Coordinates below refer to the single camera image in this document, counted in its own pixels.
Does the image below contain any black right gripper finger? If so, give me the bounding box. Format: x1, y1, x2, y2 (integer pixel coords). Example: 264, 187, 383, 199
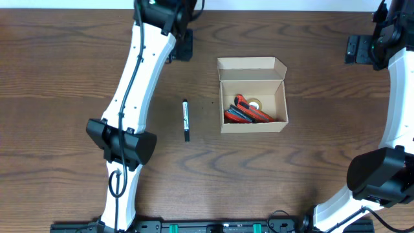
345, 35, 360, 64
355, 35, 373, 64

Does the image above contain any black whiteboard marker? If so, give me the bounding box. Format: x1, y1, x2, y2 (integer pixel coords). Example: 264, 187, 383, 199
182, 99, 190, 142

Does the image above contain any red utility knife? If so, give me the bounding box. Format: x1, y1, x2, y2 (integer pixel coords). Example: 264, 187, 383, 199
234, 94, 275, 123

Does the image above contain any red black stapler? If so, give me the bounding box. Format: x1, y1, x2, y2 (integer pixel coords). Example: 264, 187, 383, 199
224, 105, 256, 124

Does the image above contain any cardboard box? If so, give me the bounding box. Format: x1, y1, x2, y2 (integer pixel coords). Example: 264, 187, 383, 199
217, 57, 289, 133

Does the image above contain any yellow clear tape roll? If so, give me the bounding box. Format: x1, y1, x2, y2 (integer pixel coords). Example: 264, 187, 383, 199
247, 98, 262, 110

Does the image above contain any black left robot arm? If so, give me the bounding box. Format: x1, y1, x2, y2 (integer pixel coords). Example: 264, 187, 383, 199
86, 0, 201, 232

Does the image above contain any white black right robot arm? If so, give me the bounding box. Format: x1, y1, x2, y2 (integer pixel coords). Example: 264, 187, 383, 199
296, 0, 413, 232

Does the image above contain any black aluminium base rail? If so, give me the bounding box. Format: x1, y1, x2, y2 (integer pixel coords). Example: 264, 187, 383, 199
50, 218, 375, 233

